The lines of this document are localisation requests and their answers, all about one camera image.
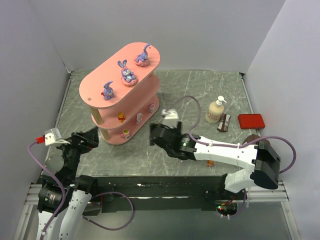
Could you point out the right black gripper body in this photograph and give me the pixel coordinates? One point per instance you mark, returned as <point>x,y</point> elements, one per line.
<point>163,136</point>

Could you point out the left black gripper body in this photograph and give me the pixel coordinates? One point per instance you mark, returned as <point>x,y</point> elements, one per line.
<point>83,139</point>

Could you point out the pink white egg toy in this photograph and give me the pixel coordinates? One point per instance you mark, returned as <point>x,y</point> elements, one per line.
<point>151,107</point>

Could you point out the pink blue patterned egg toy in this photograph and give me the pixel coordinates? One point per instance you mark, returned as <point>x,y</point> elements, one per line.
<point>139,118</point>

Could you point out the pink toy with yellow top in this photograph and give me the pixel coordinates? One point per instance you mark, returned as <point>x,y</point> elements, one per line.
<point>125,134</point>

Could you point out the orange bear toy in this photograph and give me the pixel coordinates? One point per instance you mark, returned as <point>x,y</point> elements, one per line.
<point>210,163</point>
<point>121,117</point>

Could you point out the small purple bunny toy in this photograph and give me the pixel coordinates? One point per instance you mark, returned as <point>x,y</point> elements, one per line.
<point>108,92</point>

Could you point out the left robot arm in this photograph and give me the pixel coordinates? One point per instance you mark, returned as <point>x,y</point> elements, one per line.
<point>64,196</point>

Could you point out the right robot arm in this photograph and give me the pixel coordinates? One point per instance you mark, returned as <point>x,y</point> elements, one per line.
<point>259,163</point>

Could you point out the pink three-tier shelf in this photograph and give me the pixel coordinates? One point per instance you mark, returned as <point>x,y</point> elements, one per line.
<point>128,100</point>

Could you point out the brown snack packet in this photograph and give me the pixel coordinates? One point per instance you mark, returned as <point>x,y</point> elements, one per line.
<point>224,123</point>

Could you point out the cream pump lotion bottle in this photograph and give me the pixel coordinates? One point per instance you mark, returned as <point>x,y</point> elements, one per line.
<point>215,110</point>

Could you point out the red rectangular box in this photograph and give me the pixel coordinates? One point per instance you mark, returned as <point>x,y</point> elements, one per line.
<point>251,121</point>

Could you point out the electronics board with leds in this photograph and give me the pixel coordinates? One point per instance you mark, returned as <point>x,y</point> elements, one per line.
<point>226,209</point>

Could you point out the brown and green roll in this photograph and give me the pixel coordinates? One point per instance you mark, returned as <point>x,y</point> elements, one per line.
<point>252,137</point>

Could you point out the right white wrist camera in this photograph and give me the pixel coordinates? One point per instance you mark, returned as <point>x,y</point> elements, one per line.
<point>170,118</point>

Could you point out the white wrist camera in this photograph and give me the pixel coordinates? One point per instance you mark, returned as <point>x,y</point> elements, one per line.
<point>52,138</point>
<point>170,118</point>

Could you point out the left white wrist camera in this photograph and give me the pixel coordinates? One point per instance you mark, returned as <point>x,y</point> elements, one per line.
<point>52,138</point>

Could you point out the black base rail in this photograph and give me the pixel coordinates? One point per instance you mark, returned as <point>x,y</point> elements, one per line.
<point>163,193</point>

